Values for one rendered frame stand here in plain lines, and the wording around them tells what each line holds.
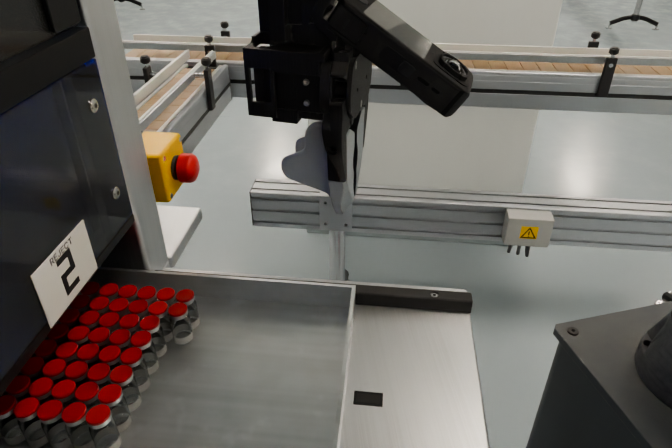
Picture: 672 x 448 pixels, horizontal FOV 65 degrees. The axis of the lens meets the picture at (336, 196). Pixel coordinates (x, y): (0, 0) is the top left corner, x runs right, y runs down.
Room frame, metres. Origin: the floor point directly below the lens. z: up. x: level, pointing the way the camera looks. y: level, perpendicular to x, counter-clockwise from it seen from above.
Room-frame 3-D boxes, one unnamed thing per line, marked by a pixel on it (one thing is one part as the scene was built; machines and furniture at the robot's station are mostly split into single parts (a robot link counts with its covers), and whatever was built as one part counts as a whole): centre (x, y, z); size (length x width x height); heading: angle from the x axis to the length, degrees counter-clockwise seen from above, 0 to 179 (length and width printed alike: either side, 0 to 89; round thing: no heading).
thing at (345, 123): (0.37, 0.00, 1.17); 0.05 x 0.02 x 0.09; 165
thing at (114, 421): (0.38, 0.20, 0.91); 0.18 x 0.02 x 0.05; 174
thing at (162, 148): (0.63, 0.25, 1.00); 0.08 x 0.07 x 0.07; 84
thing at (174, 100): (0.93, 0.36, 0.92); 0.69 x 0.16 x 0.16; 174
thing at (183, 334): (0.43, 0.17, 0.91); 0.02 x 0.02 x 0.05
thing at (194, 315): (0.45, 0.17, 0.91); 0.02 x 0.02 x 0.05
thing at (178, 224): (0.65, 0.29, 0.87); 0.14 x 0.13 x 0.02; 84
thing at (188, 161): (0.63, 0.21, 1.00); 0.04 x 0.04 x 0.04; 84
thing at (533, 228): (1.19, -0.52, 0.50); 0.12 x 0.05 x 0.09; 84
